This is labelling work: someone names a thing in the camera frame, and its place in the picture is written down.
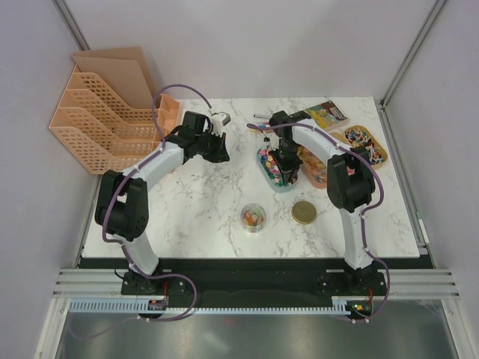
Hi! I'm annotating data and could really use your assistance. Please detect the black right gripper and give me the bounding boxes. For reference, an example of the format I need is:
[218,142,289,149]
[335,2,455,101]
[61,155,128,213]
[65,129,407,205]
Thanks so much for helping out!
[268,141,303,183]

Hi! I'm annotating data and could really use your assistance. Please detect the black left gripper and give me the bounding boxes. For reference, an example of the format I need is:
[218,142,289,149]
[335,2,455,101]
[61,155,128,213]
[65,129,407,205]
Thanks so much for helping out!
[195,129,229,164]

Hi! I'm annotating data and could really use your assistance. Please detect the gold jar lid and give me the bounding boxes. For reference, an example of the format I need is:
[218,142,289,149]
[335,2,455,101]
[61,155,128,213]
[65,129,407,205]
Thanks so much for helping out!
[291,200,317,224]

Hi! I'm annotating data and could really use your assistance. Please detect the clear glass jar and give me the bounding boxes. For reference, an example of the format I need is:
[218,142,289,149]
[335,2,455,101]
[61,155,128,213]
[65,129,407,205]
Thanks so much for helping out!
[240,203,266,233]

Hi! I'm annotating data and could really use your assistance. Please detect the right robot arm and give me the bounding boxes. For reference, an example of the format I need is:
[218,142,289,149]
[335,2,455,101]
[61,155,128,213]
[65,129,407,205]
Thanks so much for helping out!
[269,111,379,295]

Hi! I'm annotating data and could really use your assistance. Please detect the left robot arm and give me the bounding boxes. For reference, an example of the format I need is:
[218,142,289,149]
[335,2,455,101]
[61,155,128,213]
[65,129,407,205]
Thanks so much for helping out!
[94,111,231,294]

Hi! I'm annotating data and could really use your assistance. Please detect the blue tray of solid candies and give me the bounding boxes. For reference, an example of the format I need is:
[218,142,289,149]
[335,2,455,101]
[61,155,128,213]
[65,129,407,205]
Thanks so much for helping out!
[256,146,297,193]

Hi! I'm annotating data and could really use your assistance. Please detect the peach tray of popsicle candies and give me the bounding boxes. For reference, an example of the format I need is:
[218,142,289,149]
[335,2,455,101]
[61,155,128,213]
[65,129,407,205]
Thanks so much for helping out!
[297,146,327,189]

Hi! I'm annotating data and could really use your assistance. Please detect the beige tray of star gummies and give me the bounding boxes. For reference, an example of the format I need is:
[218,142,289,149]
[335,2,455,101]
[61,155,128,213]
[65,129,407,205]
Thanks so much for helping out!
[329,131,352,150]

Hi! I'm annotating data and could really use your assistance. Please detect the tan tray of lollipops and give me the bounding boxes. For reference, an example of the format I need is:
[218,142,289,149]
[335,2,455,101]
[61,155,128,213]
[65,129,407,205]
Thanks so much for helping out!
[344,125,388,169]

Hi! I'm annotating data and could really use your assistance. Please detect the peach desk organizer rack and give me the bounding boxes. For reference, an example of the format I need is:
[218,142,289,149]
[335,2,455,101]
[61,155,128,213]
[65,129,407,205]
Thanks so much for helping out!
[49,46,183,174]

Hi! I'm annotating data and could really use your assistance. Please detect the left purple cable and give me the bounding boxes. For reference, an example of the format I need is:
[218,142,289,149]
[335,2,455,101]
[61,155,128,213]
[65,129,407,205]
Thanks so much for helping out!
[69,84,215,340]

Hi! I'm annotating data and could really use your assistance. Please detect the purple cable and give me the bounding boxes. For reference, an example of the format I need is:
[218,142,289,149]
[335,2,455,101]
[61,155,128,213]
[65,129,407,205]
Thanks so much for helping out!
[246,121,392,325]
[69,84,215,340]

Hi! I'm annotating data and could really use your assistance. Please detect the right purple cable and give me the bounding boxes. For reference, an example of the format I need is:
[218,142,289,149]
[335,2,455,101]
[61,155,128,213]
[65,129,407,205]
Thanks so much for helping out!
[246,121,392,325]

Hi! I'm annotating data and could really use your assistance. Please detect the white slotted cable duct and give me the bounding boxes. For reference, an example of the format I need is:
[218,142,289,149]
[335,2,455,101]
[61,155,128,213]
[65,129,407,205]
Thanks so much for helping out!
[68,298,370,315]

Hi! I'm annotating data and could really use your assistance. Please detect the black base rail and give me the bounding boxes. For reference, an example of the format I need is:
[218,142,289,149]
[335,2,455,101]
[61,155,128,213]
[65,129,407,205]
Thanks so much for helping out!
[79,259,409,307]

